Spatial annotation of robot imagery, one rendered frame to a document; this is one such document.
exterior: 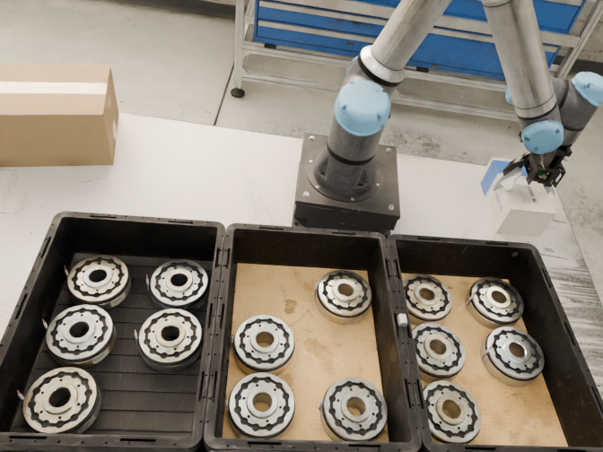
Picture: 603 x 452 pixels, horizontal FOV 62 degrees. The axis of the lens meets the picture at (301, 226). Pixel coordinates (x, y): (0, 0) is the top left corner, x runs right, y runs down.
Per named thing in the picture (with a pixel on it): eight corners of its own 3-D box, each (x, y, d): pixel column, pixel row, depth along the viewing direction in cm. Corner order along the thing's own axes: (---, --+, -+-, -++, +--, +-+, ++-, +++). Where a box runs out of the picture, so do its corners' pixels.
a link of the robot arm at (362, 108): (322, 153, 112) (333, 104, 102) (332, 118, 121) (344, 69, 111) (373, 167, 112) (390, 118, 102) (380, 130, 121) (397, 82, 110)
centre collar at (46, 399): (48, 382, 75) (48, 380, 75) (83, 383, 76) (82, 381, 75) (37, 414, 72) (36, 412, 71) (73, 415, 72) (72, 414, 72)
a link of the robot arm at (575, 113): (570, 65, 109) (609, 73, 109) (546, 107, 117) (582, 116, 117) (576, 83, 104) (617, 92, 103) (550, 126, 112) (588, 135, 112)
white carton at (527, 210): (479, 180, 145) (492, 156, 138) (519, 185, 146) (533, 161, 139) (495, 232, 131) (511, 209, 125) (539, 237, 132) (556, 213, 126)
